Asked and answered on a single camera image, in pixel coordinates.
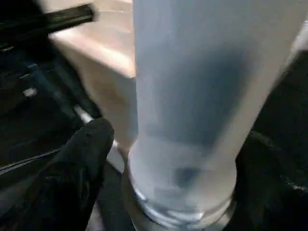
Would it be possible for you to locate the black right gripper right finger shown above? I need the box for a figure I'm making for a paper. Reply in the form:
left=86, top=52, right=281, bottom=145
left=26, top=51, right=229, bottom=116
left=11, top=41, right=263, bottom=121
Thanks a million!
left=236, top=130, right=308, bottom=231

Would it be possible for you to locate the white plastic table top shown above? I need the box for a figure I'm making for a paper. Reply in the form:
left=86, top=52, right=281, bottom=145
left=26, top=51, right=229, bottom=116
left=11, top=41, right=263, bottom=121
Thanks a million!
left=49, top=0, right=238, bottom=231

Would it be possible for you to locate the black mat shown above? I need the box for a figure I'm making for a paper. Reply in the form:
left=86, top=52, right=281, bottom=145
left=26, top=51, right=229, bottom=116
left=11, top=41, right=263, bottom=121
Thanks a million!
left=0, top=48, right=308, bottom=231

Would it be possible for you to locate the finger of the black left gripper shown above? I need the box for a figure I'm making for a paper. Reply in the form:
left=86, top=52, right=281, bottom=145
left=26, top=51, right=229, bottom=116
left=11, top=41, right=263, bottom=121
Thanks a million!
left=0, top=4, right=96, bottom=37

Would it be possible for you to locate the white plastic table leg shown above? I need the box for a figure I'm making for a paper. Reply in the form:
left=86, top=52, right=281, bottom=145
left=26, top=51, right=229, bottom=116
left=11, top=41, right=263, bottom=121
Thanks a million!
left=127, top=0, right=308, bottom=218

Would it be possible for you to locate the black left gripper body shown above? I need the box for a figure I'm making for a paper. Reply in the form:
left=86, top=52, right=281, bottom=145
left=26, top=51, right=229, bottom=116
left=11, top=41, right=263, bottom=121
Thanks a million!
left=0, top=31, right=102, bottom=154

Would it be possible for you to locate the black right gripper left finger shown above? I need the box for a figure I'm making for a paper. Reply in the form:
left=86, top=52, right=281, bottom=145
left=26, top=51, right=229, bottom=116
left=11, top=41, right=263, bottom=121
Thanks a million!
left=0, top=117, right=116, bottom=231

